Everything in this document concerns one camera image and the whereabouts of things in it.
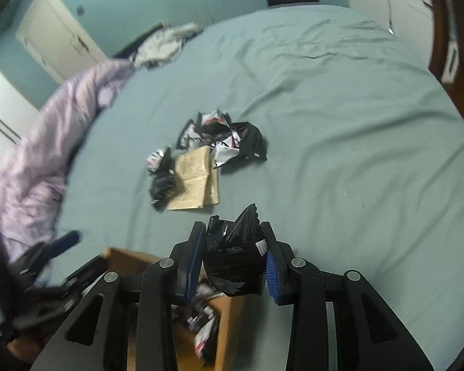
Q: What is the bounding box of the white door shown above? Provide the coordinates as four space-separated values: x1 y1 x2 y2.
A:
15 0 109 83

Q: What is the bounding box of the beige sachet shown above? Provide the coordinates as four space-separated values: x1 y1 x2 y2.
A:
166 170 221 211
172 146 211 180

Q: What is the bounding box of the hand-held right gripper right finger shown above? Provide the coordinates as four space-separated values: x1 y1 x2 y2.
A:
260 221 436 371

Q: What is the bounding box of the brown wooden chair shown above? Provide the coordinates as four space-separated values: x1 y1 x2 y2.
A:
425 0 464 155

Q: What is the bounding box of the brown cardboard box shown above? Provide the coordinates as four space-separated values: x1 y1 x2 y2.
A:
8 247 248 371

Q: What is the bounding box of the white wardrobe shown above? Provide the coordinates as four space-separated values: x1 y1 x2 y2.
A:
0 50 43 178

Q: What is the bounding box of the thin cabinet cable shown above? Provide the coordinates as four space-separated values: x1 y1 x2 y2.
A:
386 0 396 36

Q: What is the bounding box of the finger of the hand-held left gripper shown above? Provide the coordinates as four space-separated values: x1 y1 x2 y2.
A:
8 230 82 277
15 254 109 318

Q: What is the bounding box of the crumpled grey cloth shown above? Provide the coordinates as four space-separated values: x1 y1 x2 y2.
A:
133 22 202 69

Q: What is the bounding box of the pink duvet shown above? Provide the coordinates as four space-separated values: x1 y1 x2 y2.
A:
0 60 136 263

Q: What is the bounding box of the pile of snack packets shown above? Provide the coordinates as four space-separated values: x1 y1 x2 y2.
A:
146 109 268 211

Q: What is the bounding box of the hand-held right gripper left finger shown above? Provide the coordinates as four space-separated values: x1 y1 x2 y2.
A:
30 221 207 371

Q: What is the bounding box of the dark blue pillow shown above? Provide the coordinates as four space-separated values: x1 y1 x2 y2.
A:
112 23 167 60

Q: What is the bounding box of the white low cabinet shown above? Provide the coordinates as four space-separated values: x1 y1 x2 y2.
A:
342 0 437 68

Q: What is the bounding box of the black white snack packet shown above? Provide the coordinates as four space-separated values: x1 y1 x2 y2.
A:
193 305 221 358

